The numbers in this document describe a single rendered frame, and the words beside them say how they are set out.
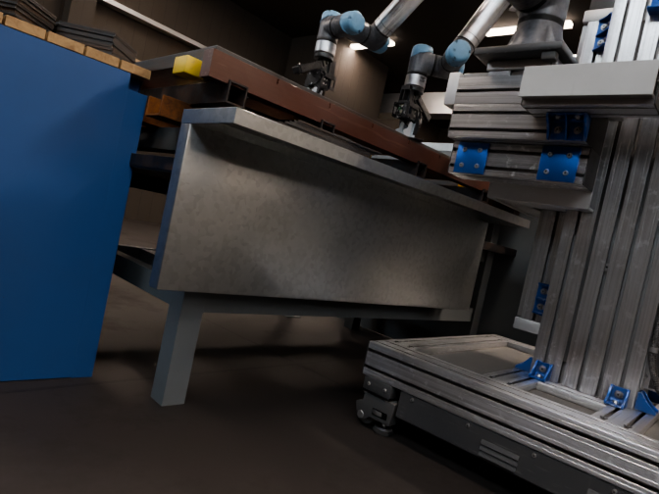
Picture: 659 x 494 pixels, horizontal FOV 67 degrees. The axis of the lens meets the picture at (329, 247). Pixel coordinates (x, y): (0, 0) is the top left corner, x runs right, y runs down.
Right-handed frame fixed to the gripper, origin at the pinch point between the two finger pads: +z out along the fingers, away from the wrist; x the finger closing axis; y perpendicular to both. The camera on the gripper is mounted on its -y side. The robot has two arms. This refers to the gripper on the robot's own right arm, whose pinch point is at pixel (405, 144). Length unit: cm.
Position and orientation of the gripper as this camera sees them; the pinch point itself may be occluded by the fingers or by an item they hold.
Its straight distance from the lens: 189.1
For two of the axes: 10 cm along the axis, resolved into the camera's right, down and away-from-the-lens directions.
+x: 6.9, 1.7, -7.1
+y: -7.0, -1.2, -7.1
